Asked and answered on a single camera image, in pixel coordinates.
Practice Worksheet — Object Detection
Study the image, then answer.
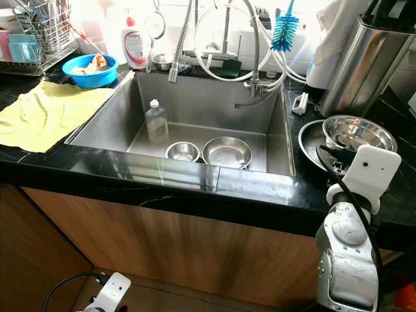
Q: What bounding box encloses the large steel basin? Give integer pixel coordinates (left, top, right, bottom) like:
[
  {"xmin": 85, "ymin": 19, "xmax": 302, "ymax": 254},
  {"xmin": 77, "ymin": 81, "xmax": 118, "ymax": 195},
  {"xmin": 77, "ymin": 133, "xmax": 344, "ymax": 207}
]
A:
[{"xmin": 298, "ymin": 119, "xmax": 365, "ymax": 173}]

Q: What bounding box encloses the blue plastic bowl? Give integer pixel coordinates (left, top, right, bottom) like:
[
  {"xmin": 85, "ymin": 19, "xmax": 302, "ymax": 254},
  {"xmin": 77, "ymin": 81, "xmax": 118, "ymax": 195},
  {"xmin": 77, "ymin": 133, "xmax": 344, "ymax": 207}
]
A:
[{"xmin": 62, "ymin": 53, "xmax": 120, "ymax": 89}]

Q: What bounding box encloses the yellow cloth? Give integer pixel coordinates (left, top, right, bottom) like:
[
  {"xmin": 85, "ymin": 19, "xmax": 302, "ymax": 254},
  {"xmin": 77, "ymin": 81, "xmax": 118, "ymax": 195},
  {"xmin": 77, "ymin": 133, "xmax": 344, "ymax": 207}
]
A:
[{"xmin": 0, "ymin": 81, "xmax": 115, "ymax": 154}]

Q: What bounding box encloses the metal wire dish rack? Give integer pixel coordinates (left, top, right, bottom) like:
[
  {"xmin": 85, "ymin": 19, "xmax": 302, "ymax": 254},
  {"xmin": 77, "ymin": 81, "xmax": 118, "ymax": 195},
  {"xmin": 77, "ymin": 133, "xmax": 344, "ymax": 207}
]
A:
[{"xmin": 0, "ymin": 0, "xmax": 80, "ymax": 73}]

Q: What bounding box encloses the steel knife block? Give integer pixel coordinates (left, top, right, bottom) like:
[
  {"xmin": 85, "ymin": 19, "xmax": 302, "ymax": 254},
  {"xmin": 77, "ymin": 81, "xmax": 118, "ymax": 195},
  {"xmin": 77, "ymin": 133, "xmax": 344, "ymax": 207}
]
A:
[{"xmin": 318, "ymin": 13, "xmax": 416, "ymax": 118}]

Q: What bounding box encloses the white red-capped soap bottle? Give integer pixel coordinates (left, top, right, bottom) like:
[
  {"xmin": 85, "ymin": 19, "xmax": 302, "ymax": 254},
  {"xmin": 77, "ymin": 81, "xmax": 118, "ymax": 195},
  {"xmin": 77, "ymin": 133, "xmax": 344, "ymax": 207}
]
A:
[{"xmin": 122, "ymin": 16, "xmax": 152, "ymax": 71}]

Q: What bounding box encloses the clear glass bottle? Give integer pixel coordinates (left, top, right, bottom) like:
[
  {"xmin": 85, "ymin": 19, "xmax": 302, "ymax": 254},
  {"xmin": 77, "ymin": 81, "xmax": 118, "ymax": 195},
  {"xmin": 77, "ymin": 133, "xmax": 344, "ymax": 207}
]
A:
[{"xmin": 145, "ymin": 99, "xmax": 169, "ymax": 145}]

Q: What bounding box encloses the white plastic clip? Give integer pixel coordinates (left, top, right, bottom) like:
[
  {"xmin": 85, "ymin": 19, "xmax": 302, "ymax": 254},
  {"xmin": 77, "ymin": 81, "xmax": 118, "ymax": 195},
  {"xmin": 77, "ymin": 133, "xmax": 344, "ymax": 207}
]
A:
[{"xmin": 292, "ymin": 92, "xmax": 308, "ymax": 116}]

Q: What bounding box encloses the beige brown sponge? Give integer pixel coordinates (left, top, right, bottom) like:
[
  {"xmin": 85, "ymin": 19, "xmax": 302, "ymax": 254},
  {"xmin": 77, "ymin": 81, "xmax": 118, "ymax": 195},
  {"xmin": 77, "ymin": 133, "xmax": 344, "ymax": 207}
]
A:
[{"xmin": 73, "ymin": 55, "xmax": 109, "ymax": 75}]

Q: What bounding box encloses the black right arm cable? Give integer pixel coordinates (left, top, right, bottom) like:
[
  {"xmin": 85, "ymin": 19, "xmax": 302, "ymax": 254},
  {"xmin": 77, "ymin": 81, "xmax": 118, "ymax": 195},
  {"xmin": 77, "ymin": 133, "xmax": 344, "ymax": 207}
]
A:
[{"xmin": 318, "ymin": 144, "xmax": 385, "ymax": 288}]

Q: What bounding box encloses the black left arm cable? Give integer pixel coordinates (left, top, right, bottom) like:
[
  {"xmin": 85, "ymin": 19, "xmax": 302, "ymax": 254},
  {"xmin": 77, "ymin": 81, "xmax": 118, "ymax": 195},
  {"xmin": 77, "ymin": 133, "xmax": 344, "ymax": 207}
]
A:
[{"xmin": 42, "ymin": 271, "xmax": 105, "ymax": 312}]

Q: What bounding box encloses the green sponge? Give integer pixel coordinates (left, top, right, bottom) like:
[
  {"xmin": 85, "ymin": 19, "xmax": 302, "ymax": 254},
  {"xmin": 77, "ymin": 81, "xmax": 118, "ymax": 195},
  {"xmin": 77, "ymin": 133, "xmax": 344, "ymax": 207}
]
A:
[{"xmin": 220, "ymin": 60, "xmax": 241, "ymax": 79}]

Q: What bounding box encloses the white flexible hose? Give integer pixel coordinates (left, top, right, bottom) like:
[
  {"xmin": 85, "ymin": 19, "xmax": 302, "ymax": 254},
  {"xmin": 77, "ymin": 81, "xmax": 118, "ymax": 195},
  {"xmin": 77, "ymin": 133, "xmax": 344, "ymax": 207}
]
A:
[{"xmin": 192, "ymin": 5, "xmax": 307, "ymax": 85}]

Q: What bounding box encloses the deep steel mixing bowl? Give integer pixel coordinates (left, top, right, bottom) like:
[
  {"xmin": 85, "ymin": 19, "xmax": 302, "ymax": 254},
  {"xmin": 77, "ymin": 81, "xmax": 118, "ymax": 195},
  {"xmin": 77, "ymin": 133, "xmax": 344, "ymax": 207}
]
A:
[{"xmin": 322, "ymin": 115, "xmax": 398, "ymax": 154}]

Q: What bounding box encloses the stainless steel sink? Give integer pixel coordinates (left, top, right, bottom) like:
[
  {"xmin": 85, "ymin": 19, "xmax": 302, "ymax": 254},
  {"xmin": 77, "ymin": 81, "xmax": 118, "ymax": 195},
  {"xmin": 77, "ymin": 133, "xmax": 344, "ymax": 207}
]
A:
[{"xmin": 65, "ymin": 70, "xmax": 296, "ymax": 177}]

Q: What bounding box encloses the blue bottle brush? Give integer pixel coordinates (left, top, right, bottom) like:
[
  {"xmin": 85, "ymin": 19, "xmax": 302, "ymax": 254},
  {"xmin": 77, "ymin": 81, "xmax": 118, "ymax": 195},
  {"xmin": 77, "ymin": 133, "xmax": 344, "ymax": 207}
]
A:
[{"xmin": 270, "ymin": 0, "xmax": 300, "ymax": 53}]

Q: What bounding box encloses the orange red object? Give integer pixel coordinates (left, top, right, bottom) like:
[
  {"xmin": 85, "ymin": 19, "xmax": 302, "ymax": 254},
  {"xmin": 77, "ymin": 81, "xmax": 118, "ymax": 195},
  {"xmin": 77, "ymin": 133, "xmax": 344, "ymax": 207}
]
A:
[{"xmin": 393, "ymin": 283, "xmax": 416, "ymax": 312}]

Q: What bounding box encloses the pink cup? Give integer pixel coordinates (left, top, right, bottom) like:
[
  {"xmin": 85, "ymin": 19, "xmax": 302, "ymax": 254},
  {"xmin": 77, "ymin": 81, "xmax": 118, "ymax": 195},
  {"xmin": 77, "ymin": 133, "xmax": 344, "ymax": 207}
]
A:
[{"xmin": 0, "ymin": 32, "xmax": 11, "ymax": 62}]

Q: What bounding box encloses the chrome sink faucet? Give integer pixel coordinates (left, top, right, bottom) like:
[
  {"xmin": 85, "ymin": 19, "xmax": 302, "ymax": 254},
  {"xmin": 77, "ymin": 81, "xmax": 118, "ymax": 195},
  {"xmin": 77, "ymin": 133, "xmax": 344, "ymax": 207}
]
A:
[{"xmin": 224, "ymin": 0, "xmax": 287, "ymax": 101}]

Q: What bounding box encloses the teal cup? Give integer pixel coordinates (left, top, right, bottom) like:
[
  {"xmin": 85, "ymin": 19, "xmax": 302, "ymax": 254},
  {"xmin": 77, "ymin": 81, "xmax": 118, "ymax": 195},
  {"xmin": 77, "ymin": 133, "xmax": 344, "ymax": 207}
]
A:
[{"xmin": 10, "ymin": 34, "xmax": 40, "ymax": 64}]

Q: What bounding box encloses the wire cutlery basket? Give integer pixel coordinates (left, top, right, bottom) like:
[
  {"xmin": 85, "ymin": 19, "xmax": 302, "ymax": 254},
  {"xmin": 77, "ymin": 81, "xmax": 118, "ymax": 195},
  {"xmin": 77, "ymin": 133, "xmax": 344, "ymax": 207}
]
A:
[{"xmin": 16, "ymin": 0, "xmax": 70, "ymax": 54}]

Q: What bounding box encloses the brown wooden cabinet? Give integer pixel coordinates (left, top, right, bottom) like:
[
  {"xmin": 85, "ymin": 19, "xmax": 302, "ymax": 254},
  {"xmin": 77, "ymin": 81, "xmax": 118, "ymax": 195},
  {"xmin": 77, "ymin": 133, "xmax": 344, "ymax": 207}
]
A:
[{"xmin": 0, "ymin": 182, "xmax": 395, "ymax": 312}]

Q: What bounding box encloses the small steel bowl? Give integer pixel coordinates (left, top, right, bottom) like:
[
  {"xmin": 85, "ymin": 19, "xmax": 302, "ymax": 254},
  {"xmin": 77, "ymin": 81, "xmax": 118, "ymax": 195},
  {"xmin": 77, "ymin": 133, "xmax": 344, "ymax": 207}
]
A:
[
  {"xmin": 166, "ymin": 141, "xmax": 201, "ymax": 163},
  {"xmin": 151, "ymin": 53, "xmax": 174, "ymax": 71}
]

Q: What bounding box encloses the chrome spring pull-down sprayer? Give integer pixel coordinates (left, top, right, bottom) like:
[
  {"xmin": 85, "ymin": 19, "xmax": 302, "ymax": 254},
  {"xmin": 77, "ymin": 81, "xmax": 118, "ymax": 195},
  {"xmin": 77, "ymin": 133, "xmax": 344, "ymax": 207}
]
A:
[{"xmin": 168, "ymin": 0, "xmax": 199, "ymax": 84}]

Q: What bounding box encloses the white cloth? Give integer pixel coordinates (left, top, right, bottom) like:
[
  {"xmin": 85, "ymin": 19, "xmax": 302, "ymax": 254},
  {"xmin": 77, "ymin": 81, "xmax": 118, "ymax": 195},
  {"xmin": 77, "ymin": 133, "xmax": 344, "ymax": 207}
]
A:
[{"xmin": 305, "ymin": 0, "xmax": 375, "ymax": 89}]

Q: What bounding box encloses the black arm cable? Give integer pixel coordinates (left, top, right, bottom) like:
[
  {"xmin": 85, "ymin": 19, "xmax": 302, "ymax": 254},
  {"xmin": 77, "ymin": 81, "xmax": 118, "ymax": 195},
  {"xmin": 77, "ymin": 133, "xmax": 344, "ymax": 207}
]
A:
[
  {"xmin": 42, "ymin": 271, "xmax": 105, "ymax": 312},
  {"xmin": 318, "ymin": 144, "xmax": 385, "ymax": 288}
]

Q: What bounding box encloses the round wire mesh strainer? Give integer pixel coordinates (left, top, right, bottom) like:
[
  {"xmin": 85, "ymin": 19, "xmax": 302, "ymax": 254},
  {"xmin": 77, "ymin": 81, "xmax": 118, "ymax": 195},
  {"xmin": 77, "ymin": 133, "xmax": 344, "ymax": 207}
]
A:
[{"xmin": 144, "ymin": 0, "xmax": 167, "ymax": 40}]

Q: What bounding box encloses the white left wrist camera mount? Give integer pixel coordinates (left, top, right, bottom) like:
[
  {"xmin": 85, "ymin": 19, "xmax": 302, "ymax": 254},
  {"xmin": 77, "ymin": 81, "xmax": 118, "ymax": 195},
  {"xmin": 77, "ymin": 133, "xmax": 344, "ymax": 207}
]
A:
[{"xmin": 84, "ymin": 272, "xmax": 133, "ymax": 312}]

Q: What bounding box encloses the wide shallow steel bowl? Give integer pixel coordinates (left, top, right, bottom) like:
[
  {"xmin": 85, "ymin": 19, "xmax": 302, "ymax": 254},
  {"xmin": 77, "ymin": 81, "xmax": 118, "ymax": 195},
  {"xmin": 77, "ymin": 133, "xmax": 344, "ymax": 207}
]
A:
[{"xmin": 203, "ymin": 136, "xmax": 253, "ymax": 169}]

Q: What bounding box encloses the white bowl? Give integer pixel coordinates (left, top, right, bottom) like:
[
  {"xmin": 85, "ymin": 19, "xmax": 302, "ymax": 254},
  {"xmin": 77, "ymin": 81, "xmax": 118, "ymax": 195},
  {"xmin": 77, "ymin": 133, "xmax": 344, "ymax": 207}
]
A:
[{"xmin": 0, "ymin": 8, "xmax": 18, "ymax": 31}]

